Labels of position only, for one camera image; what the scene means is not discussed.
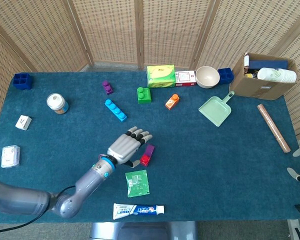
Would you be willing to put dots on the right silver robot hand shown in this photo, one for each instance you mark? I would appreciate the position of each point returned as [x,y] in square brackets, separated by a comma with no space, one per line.
[297,175]

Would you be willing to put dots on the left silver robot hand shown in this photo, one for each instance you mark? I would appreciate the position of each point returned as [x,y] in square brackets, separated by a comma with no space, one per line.
[122,148]

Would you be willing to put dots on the red small block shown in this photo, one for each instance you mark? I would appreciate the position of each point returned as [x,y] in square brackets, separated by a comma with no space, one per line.
[145,160]

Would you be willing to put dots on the long purple single-stud block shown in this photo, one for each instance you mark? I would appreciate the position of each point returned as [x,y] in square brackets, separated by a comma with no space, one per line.
[150,150]

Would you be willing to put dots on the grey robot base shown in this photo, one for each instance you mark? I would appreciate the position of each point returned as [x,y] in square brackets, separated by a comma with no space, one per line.
[142,231]

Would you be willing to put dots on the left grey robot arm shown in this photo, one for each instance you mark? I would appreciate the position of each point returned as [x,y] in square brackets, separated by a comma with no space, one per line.
[65,200]

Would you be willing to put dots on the light blue long block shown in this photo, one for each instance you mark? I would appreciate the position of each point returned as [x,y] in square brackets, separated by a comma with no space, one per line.
[115,110]

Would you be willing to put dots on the green block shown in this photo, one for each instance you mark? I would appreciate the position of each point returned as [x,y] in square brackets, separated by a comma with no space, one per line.
[144,96]

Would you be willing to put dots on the orange block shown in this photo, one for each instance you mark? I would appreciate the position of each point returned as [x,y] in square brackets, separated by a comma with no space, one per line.
[172,102]

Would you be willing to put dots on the green sachet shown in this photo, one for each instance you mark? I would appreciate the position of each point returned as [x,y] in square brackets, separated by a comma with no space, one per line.
[137,183]

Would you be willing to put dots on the brown cylindrical roll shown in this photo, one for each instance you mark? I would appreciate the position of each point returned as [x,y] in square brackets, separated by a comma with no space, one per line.
[273,128]

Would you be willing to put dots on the small purple two-stud block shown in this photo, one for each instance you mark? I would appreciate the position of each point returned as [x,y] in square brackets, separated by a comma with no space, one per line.
[107,88]

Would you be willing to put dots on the blue white toothpaste tube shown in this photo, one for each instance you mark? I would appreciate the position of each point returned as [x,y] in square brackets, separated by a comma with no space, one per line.
[137,210]

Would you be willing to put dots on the blue carpet table cover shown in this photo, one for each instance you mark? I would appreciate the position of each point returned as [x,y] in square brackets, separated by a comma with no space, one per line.
[202,155]

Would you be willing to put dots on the clear jar with white lid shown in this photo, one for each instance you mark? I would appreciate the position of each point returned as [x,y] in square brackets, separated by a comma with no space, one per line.
[56,102]

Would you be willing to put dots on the green tissue pack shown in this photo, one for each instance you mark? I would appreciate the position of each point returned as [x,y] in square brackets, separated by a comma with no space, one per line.
[161,76]

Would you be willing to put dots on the red and white box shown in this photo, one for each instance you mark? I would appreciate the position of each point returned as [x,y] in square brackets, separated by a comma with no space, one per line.
[185,78]

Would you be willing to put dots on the cardboard box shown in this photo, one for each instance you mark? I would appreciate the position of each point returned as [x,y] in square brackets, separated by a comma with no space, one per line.
[255,88]

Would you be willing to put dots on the mint green dustpan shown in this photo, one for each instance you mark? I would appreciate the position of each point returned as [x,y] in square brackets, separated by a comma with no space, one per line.
[215,111]

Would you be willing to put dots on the small white cube box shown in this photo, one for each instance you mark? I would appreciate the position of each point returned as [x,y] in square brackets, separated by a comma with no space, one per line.
[23,122]

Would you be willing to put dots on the beige bowl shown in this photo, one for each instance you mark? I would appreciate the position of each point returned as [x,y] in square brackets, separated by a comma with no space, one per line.
[207,77]

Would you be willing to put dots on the white card pack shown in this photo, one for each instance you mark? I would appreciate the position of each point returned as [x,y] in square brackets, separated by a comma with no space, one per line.
[10,156]

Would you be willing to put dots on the dark blue flat box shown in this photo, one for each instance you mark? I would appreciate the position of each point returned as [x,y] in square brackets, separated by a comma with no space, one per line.
[268,64]

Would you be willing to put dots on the woven folding screen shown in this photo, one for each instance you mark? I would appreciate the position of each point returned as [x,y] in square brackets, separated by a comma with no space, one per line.
[110,30]

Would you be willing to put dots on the blue compartment tray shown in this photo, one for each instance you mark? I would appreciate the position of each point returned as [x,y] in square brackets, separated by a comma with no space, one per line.
[226,76]
[22,82]

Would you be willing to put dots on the small white bottle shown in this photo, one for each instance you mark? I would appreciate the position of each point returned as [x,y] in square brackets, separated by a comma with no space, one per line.
[246,60]

